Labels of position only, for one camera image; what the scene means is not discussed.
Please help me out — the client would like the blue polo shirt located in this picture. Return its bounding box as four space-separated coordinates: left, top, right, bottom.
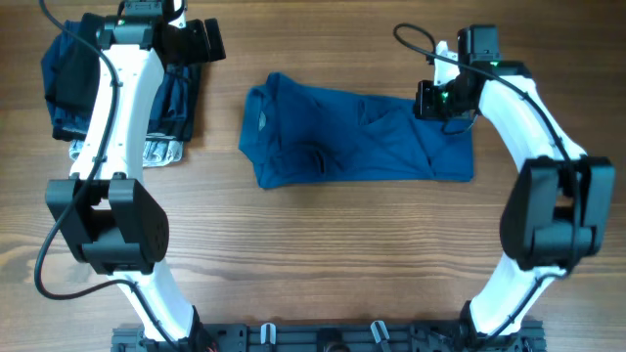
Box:
239 72 474 189

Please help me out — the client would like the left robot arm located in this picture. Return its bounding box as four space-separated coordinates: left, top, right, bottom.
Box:
42 1 225 351

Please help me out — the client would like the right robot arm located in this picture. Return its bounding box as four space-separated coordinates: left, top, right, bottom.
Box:
414 24 615 351

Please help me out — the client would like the folded dark blue garment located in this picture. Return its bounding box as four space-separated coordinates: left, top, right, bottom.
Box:
41 14 201 142

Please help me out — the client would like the folded light grey garment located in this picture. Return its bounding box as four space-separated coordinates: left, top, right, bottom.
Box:
68 140 184 168

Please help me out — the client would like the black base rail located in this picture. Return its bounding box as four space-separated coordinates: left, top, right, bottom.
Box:
111 320 547 352

